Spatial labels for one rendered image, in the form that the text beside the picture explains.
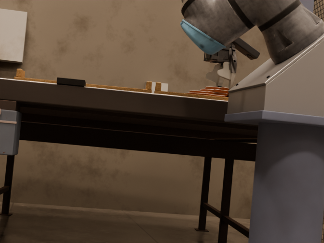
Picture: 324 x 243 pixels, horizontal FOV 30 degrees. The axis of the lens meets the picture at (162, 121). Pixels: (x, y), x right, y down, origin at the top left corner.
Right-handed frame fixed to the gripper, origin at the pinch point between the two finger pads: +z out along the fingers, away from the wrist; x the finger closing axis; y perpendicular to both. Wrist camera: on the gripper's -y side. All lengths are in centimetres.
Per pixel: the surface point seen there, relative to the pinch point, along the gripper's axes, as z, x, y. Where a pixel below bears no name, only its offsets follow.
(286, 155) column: 20, 57, 8
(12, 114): 15, 14, 67
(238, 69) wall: -77, -476, -220
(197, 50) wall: -93, -481, -168
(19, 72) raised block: 2, -5, 65
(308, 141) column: 16, 58, 4
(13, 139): 22, 14, 66
